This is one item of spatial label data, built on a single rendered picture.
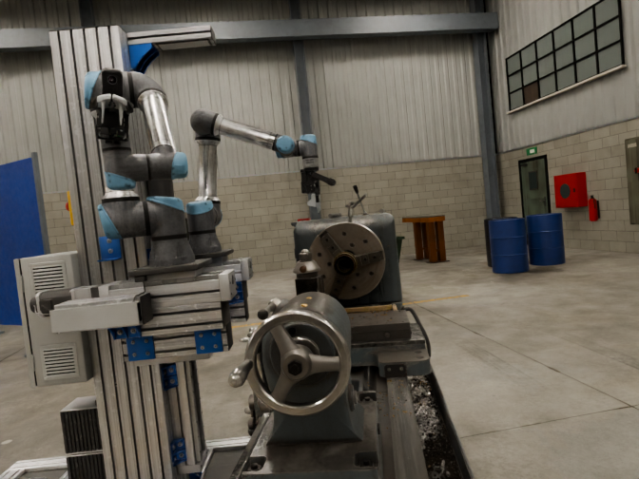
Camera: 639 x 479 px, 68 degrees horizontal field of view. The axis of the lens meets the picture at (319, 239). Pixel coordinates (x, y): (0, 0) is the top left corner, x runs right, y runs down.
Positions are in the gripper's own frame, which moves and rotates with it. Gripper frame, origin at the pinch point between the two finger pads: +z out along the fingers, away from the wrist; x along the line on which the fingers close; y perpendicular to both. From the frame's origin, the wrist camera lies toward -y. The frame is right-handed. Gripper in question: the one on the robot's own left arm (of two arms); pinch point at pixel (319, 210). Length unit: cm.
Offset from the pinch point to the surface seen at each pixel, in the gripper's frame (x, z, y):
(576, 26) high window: -801, -323, -465
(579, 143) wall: -812, -92, -459
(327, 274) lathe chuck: 31.6, 26.6, -4.0
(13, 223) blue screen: -325, -24, 420
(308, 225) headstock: 14.4, 6.6, 4.1
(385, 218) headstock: 14.4, 6.5, -29.8
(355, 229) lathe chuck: 31.6, 9.5, -16.9
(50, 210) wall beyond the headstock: -812, -70, 718
